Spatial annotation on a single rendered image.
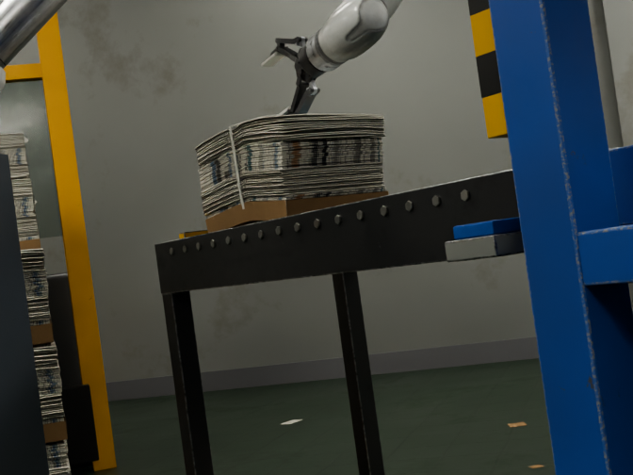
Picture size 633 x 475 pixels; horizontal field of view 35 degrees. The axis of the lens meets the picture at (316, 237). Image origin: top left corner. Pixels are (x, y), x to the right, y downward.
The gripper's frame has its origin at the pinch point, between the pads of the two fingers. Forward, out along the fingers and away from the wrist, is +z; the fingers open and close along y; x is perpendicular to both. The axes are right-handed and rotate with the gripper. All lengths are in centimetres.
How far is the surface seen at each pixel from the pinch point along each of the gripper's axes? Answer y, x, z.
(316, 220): 43, -28, -42
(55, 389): 57, -51, 41
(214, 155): 11.9, -13.6, 11.1
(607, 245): 67, -47, -118
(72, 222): -19, 19, 184
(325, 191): 29.9, -3.0, -14.1
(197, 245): 35.2, -27.6, 3.2
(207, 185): 17.5, -13.5, 17.3
